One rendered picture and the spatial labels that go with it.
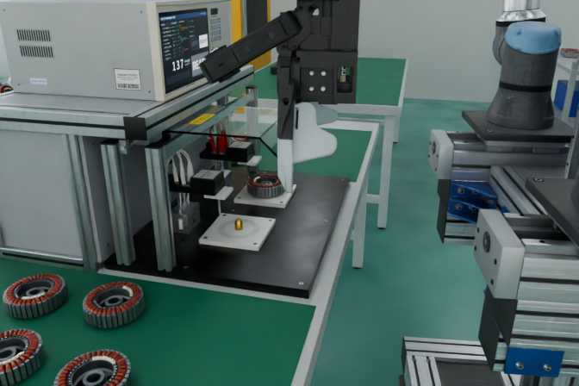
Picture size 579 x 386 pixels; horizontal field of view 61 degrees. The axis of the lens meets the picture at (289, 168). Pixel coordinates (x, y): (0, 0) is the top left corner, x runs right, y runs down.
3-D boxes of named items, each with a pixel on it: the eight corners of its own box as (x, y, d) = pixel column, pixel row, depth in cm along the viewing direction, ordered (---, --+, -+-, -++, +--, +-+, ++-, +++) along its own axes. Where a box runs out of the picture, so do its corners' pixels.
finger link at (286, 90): (291, 134, 47) (296, 51, 49) (275, 133, 47) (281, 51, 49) (295, 148, 51) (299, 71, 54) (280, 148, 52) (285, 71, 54)
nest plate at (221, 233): (276, 222, 128) (276, 218, 127) (258, 251, 114) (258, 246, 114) (221, 216, 131) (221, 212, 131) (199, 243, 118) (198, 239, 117)
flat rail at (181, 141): (253, 99, 155) (253, 90, 154) (159, 164, 99) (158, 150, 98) (250, 98, 156) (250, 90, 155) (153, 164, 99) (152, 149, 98)
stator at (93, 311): (96, 339, 89) (94, 321, 88) (77, 308, 97) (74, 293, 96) (154, 314, 96) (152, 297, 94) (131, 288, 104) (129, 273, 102)
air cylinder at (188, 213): (201, 221, 129) (199, 202, 127) (189, 234, 122) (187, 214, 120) (183, 219, 130) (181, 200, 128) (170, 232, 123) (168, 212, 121)
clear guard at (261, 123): (310, 133, 121) (311, 110, 119) (287, 167, 99) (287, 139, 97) (189, 126, 129) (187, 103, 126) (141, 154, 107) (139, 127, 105)
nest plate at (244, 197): (296, 188, 150) (296, 183, 149) (284, 208, 136) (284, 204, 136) (250, 183, 153) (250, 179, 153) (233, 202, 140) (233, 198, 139)
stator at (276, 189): (289, 186, 148) (289, 175, 146) (278, 201, 138) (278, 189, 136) (255, 182, 151) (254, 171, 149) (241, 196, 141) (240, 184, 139)
